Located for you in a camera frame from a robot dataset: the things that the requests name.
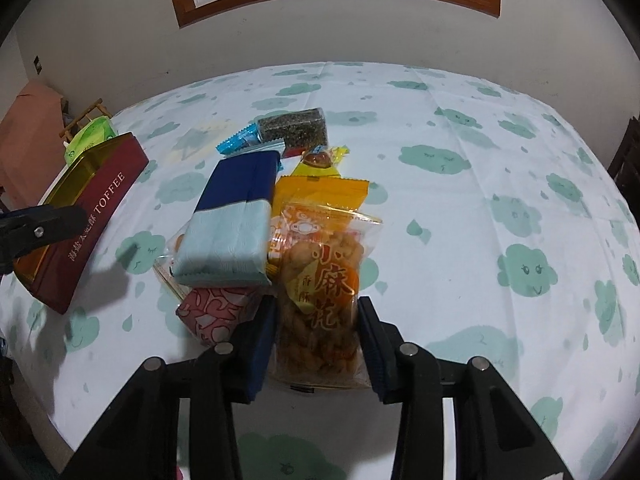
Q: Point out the red and gold tin box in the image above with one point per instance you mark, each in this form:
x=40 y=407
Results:
x=100 y=195

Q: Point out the clear packet of dark seeds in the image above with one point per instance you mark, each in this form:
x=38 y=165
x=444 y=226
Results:
x=292 y=127

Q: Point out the small yellow candy packet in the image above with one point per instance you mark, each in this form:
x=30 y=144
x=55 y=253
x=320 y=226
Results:
x=316 y=160

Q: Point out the pink cloth cover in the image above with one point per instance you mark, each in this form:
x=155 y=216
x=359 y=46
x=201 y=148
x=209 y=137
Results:
x=30 y=130

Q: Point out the dark wooden furniture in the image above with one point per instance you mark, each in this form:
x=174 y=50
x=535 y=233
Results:
x=627 y=160

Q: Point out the red packet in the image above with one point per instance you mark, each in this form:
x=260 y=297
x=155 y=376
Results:
x=292 y=152

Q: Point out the clear fried dough twist bag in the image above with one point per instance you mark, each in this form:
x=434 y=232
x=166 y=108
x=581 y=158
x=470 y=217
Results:
x=315 y=285

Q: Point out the dark wall switch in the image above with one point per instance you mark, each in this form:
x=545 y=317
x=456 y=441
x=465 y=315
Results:
x=37 y=65

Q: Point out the orange yellow snack packet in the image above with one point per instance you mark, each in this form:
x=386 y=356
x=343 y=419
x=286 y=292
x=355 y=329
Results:
x=320 y=192

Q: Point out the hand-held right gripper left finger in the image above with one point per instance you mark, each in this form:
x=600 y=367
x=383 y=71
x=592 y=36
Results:
x=261 y=355

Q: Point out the blue snack packet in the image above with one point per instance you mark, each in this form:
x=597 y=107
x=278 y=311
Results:
x=225 y=220

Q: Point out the small wooden chair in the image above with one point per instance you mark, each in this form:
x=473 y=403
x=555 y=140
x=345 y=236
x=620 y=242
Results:
x=75 y=125

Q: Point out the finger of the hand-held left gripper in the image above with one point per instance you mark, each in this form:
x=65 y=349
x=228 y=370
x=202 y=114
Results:
x=50 y=227

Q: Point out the clear bag of nuts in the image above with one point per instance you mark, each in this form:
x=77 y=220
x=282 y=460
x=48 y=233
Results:
x=172 y=270

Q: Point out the small blue wrapper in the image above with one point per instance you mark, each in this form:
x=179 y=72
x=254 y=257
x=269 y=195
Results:
x=237 y=141

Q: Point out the pink patterned packet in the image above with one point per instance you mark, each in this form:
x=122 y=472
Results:
x=210 y=310

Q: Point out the green tissue pack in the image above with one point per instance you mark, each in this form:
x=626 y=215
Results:
x=92 y=135

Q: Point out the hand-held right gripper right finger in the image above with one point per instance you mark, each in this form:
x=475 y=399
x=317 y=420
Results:
x=374 y=355

